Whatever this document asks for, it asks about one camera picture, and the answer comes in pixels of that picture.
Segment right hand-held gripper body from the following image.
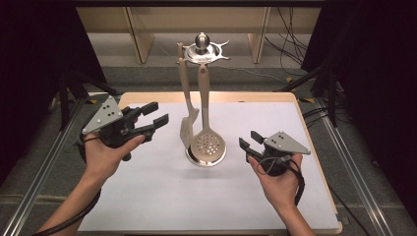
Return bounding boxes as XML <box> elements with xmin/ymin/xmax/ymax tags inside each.
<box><xmin>260</xmin><ymin>131</ymin><xmax>312</xmax><ymax>177</ymax></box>

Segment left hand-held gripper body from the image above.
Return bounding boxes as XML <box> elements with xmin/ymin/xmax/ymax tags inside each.
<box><xmin>82</xmin><ymin>95</ymin><xmax>145</xmax><ymax>162</ymax></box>

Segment beige solid turner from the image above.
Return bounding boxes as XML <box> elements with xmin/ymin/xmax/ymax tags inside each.
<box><xmin>176</xmin><ymin>41</ymin><xmax>201</xmax><ymax>124</ymax></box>

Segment beige perforated skimmer spoon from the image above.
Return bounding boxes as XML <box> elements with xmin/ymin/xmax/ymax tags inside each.
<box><xmin>189</xmin><ymin>63</ymin><xmax>228</xmax><ymax>166</ymax></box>

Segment steel utensil rack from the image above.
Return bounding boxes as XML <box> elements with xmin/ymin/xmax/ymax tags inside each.
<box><xmin>176</xmin><ymin>31</ymin><xmax>231</xmax><ymax>168</ymax></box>

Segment person's left hand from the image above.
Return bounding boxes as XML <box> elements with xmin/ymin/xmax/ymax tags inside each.
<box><xmin>83</xmin><ymin>132</ymin><xmax>147</xmax><ymax>185</ymax></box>

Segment person's right hand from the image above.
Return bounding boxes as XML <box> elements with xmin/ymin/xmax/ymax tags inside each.
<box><xmin>247</xmin><ymin>153</ymin><xmax>304</xmax><ymax>212</ymax></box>

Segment black tripod stand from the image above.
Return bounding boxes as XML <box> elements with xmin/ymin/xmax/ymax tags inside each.
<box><xmin>276</xmin><ymin>65</ymin><xmax>339</xmax><ymax>129</ymax></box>
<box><xmin>58</xmin><ymin>68</ymin><xmax>121</xmax><ymax>132</ymax></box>

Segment white table cloth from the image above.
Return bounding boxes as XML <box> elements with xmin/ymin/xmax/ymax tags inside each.
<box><xmin>78</xmin><ymin>101</ymin><xmax>340</xmax><ymax>232</ymax></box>

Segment black curtain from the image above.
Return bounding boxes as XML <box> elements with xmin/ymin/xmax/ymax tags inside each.
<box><xmin>301</xmin><ymin>0</ymin><xmax>417</xmax><ymax>224</ymax></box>
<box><xmin>0</xmin><ymin>0</ymin><xmax>107</xmax><ymax>185</ymax></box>

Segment wooden shelf unit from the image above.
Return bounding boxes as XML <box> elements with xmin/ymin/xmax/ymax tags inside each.
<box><xmin>76</xmin><ymin>6</ymin><xmax>323</xmax><ymax>65</ymax></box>

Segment grey right gripper cord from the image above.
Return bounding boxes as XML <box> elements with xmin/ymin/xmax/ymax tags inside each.
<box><xmin>257</xmin><ymin>155</ymin><xmax>293</xmax><ymax>175</ymax></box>

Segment black floor cables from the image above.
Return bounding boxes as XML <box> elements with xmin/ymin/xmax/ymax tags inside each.
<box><xmin>303</xmin><ymin>106</ymin><xmax>329</xmax><ymax>129</ymax></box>

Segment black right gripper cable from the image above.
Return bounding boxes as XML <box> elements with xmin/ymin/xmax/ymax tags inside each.
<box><xmin>287</xmin><ymin>158</ymin><xmax>372</xmax><ymax>236</ymax></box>

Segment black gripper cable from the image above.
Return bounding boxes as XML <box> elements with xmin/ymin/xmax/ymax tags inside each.
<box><xmin>287</xmin><ymin>158</ymin><xmax>372</xmax><ymax>236</ymax></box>
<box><xmin>30</xmin><ymin>131</ymin><xmax>103</xmax><ymax>236</ymax></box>

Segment white floor cable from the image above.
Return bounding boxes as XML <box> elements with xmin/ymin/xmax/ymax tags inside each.
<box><xmin>212</xmin><ymin>65</ymin><xmax>286</xmax><ymax>84</ymax></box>

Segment aluminium floor rail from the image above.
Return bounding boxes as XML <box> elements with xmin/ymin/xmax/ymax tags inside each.
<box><xmin>1</xmin><ymin>97</ymin><xmax>87</xmax><ymax>236</ymax></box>
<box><xmin>314</xmin><ymin>97</ymin><xmax>396</xmax><ymax>236</ymax></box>

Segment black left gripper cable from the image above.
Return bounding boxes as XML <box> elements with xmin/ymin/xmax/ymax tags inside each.
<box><xmin>30</xmin><ymin>131</ymin><xmax>103</xmax><ymax>236</ymax></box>

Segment bundle of black cables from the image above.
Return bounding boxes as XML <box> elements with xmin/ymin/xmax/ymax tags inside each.
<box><xmin>265</xmin><ymin>6</ymin><xmax>313</xmax><ymax>77</ymax></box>

